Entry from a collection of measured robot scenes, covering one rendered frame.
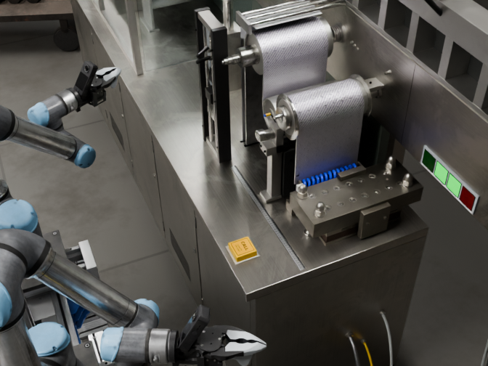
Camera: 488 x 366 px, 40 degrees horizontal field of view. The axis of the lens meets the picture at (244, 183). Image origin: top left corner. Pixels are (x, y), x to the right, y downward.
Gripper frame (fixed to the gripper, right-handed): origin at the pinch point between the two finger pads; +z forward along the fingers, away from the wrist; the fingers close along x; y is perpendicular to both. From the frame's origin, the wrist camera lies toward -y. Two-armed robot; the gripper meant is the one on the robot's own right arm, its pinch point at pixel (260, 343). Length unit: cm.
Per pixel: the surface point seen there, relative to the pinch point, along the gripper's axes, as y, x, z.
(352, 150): 3, -87, 27
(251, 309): 40, -50, -4
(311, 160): 3, -80, 14
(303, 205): 12, -68, 11
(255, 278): 27, -51, -3
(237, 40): -10, -148, -14
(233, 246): 23, -61, -10
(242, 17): -36, -102, -10
